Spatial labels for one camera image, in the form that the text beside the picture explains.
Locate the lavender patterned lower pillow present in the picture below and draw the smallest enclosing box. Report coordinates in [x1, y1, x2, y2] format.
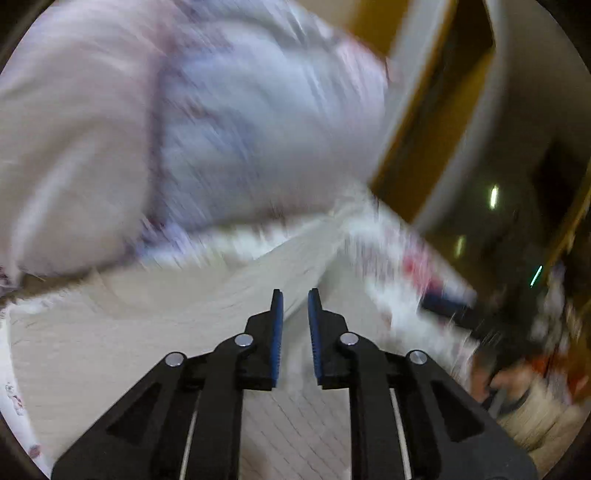
[148, 1, 389, 232]

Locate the white floral bed sheet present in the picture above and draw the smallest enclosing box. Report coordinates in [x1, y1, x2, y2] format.
[0, 184, 482, 476]

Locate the beige knitted small garment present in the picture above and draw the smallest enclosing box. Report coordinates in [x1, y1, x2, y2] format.
[8, 216, 468, 480]

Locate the wooden bed headboard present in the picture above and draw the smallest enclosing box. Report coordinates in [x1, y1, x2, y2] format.
[294, 0, 514, 232]

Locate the pink top pillow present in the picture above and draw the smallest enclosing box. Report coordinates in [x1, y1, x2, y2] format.
[1, 1, 179, 286]

